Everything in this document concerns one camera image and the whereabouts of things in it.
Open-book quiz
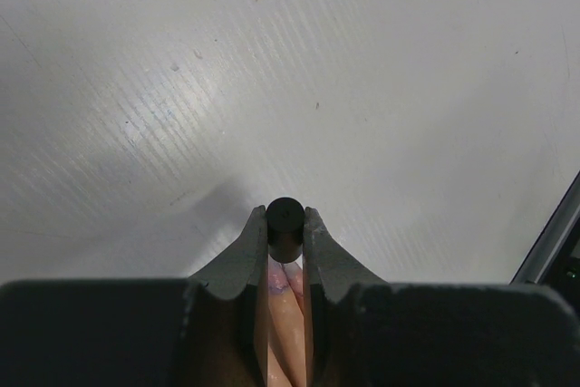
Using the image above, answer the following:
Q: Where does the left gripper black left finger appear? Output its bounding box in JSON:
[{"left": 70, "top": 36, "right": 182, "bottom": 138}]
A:
[{"left": 1, "top": 207, "right": 266, "bottom": 386}]

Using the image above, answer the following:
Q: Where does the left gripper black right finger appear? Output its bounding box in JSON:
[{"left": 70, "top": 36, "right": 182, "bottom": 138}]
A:
[{"left": 303, "top": 208, "right": 579, "bottom": 386}]

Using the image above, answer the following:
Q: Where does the mannequin hand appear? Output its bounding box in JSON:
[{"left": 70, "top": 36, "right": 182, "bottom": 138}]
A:
[{"left": 266, "top": 257, "right": 307, "bottom": 386}]

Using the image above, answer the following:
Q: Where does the nail polish brush cap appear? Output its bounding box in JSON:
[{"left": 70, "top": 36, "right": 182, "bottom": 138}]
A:
[{"left": 266, "top": 197, "right": 305, "bottom": 264}]

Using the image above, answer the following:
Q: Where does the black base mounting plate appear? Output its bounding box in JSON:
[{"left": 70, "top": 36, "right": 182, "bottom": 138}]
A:
[{"left": 511, "top": 174, "right": 579, "bottom": 295}]

